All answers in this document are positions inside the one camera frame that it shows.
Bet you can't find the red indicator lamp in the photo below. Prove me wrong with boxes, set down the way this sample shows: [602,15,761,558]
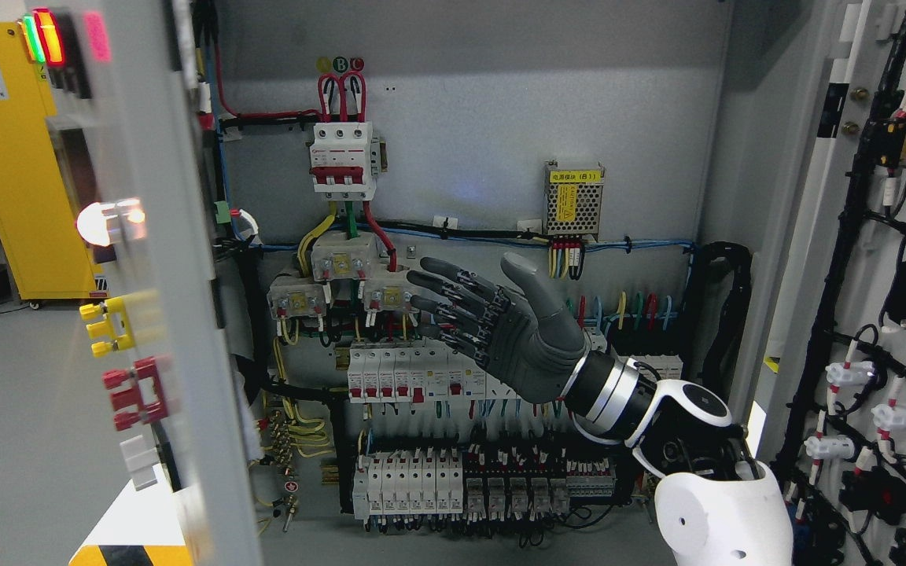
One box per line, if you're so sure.
[31,7,66,68]

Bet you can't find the grey current transformers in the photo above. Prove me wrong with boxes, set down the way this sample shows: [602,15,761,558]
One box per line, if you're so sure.
[267,230,418,327]

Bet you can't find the black surge protector block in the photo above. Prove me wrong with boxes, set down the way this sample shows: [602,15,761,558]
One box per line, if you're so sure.
[606,315,684,379]

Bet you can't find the red terminal post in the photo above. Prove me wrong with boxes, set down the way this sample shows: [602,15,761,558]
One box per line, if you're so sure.
[101,357,169,432]

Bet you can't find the white lower breaker row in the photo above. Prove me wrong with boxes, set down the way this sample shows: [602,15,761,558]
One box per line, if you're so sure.
[352,447,466,527]

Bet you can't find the white red main breaker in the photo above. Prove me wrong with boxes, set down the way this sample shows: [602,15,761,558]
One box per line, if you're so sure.
[309,71,387,204]

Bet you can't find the white indicator lamp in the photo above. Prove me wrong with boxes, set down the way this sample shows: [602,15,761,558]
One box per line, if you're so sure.
[75,198,146,247]

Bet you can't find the green indicator lamp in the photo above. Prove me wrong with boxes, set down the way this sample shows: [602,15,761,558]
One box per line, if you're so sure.
[20,13,46,64]

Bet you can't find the dark grey robot hand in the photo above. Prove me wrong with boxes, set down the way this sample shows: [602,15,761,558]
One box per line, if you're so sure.
[407,253,588,404]

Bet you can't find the black corrugated cable conduit right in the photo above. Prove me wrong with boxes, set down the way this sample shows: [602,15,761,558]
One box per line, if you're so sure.
[677,241,768,410]

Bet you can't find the white socket breaker row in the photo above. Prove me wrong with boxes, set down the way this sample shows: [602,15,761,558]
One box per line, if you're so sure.
[346,340,519,404]

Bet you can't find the perforated metal power supply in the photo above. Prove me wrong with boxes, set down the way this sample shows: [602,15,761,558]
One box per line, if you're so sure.
[543,159,606,239]

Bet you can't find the black relay terminal row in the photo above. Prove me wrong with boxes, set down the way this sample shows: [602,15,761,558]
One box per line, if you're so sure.
[448,432,630,549]

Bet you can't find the grey cabinet door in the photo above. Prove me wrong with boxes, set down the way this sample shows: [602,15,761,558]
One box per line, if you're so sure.
[702,1,906,565]
[30,1,263,565]

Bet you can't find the yellow terminal post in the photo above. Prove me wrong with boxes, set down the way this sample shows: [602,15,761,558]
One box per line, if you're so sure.
[79,289,164,358]

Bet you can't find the yellow safety cabinet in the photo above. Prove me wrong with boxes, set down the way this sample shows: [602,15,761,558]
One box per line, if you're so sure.
[0,22,108,302]

